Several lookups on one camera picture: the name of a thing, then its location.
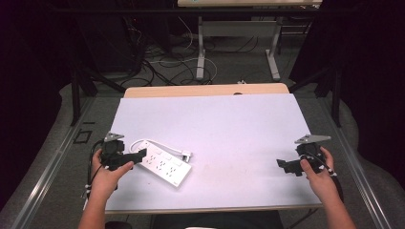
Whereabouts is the person's right hand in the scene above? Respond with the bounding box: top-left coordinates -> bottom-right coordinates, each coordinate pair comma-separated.
299,146 -> 336,205

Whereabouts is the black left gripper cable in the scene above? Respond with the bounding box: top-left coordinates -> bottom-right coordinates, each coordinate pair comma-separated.
84,140 -> 107,200

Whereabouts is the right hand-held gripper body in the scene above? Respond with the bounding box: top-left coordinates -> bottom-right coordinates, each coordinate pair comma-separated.
293,134 -> 332,175

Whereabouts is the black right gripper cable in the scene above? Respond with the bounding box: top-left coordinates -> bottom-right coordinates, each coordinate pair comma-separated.
305,154 -> 346,204

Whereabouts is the black floor socket frame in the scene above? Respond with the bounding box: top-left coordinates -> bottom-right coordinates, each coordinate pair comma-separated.
73,129 -> 94,145

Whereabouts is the white power strip cable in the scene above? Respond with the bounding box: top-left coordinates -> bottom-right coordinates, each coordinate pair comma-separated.
129,138 -> 194,163

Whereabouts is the tangle of floor cables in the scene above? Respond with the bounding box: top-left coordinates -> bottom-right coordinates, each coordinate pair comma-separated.
127,15 -> 259,88

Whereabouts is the aluminium floor rail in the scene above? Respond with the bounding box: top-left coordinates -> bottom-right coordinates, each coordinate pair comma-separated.
11,96 -> 96,229
318,96 -> 394,229

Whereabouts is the white table mat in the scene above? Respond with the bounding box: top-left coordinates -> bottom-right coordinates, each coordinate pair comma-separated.
104,93 -> 323,212

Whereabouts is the black metal stand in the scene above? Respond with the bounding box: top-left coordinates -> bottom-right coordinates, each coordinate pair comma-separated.
288,65 -> 344,129
70,63 -> 127,127

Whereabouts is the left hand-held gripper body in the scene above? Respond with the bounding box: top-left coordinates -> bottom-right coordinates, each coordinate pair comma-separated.
99,131 -> 126,172

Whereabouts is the white desk with metal legs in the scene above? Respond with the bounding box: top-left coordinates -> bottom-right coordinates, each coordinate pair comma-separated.
177,0 -> 323,82

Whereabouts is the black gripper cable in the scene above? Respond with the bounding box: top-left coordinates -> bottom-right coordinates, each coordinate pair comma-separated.
84,140 -> 107,200
305,154 -> 346,204

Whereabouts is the white power strip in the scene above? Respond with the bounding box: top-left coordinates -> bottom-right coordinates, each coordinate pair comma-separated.
139,140 -> 193,189

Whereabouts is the person's left hand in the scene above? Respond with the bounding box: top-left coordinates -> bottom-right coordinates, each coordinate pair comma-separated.
90,148 -> 135,202

